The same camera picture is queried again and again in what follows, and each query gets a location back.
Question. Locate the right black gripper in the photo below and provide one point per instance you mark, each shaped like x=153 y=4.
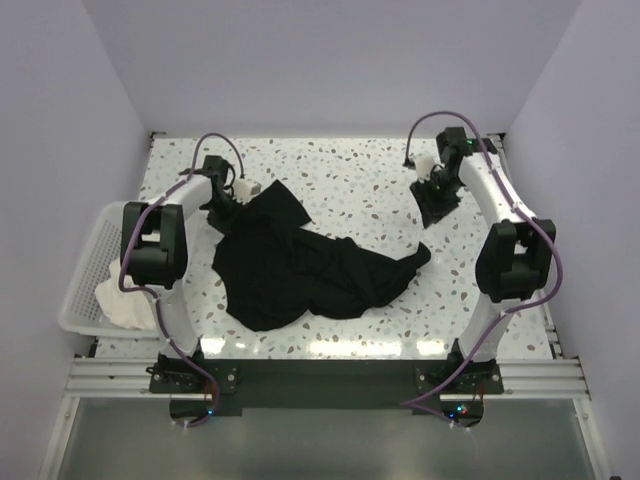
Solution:
x=432 y=212

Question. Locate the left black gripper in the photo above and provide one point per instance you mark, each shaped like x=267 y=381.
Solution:
x=226 y=226

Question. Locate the black t shirt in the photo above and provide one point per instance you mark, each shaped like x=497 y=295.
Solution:
x=274 y=270

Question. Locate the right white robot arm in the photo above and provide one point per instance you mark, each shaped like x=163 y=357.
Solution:
x=514 y=261

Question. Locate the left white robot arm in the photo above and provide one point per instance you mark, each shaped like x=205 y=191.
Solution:
x=154 y=260

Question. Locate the white t shirt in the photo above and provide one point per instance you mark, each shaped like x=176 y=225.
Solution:
x=127 y=310

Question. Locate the white plastic laundry basket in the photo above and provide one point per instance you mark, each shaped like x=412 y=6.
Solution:
x=80 y=312

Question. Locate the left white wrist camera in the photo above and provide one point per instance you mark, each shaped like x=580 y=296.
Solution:
x=245 y=189

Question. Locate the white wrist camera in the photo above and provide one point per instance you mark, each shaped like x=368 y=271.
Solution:
x=245 y=189
x=424 y=166

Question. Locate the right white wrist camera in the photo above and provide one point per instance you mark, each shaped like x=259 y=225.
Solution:
x=424 y=166

